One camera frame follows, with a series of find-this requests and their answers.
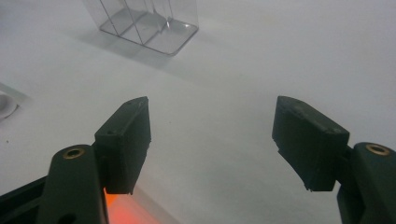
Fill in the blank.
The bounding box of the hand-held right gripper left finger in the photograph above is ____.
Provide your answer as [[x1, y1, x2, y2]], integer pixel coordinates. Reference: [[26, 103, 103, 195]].
[[93, 96, 152, 195]]

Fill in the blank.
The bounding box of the clear plastic divided organizer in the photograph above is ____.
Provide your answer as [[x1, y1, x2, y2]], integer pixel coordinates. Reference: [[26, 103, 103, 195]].
[[82, 0, 200, 57]]

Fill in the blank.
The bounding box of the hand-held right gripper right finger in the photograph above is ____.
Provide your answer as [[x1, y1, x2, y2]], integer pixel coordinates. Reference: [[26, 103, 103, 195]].
[[271, 95, 350, 192]]

